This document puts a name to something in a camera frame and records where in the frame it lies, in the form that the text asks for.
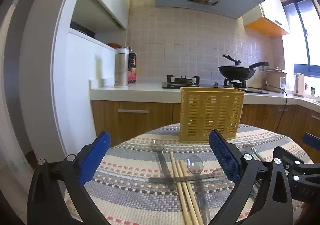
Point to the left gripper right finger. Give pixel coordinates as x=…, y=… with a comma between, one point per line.
x=273, y=203

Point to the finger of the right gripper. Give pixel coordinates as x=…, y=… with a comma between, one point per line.
x=297, y=171
x=310, y=139

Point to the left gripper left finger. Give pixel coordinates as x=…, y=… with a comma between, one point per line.
x=46, y=204

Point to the wooden chopstick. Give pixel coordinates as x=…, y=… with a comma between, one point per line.
x=187, y=196
x=191, y=193
x=184, y=206

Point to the clear grey plastic spoon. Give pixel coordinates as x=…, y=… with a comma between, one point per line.
x=158, y=147

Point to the white electric kettle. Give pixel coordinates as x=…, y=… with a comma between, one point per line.
x=299, y=87

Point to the beige rice cooker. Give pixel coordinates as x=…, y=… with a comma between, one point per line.
x=275, y=80

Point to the striped woven table mat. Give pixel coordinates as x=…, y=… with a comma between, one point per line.
x=121, y=190

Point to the black wok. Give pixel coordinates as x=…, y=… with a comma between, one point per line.
x=238, y=72

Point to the yellow plastic utensil basket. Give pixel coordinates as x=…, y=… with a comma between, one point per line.
x=206, y=109

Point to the black gas stove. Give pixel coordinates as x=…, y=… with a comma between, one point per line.
x=179, y=82

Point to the steel thermos bottle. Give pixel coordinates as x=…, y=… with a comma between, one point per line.
x=121, y=67

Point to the soy sauce bottle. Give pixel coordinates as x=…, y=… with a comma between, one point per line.
x=132, y=66

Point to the orange white wall cabinet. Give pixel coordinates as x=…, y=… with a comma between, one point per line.
x=268, y=18

